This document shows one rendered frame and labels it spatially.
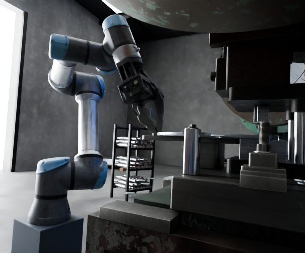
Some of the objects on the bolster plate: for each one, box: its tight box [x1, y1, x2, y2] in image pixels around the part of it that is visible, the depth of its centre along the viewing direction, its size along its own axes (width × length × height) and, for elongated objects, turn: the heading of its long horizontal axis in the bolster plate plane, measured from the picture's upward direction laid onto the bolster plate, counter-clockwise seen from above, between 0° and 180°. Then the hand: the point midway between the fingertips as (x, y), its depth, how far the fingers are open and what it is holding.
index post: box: [183, 124, 201, 176], centre depth 46 cm, size 3×3×10 cm
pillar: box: [293, 112, 305, 165], centre depth 47 cm, size 2×2×14 cm
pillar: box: [287, 120, 294, 160], centre depth 61 cm, size 2×2×14 cm
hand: (157, 130), depth 65 cm, fingers closed
